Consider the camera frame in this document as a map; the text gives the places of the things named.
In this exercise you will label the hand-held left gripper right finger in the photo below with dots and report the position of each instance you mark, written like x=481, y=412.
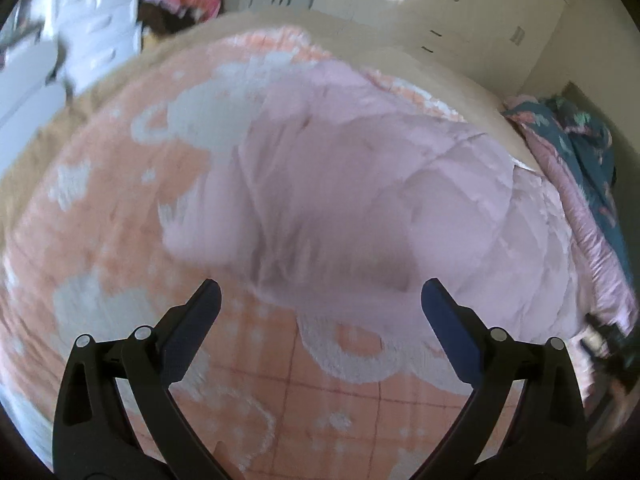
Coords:
x=452, y=331

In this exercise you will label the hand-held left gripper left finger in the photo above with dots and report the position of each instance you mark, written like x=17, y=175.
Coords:
x=192, y=331

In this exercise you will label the pink quilted blanket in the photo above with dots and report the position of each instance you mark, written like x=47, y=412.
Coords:
x=350, y=185

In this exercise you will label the orange and white printed blanket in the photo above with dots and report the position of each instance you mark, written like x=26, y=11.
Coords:
x=125, y=240

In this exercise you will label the teal floral pink quilt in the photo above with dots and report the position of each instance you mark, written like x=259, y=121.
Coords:
x=585, y=160

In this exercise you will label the beige bed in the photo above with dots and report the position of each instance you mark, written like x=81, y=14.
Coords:
x=450, y=80

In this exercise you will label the dark brown seat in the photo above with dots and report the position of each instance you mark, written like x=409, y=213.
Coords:
x=167, y=22

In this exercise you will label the white glossy wardrobe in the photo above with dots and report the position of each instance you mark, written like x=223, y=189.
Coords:
x=450, y=10

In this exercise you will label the white dresser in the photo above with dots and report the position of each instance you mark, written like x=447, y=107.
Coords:
x=95, y=20

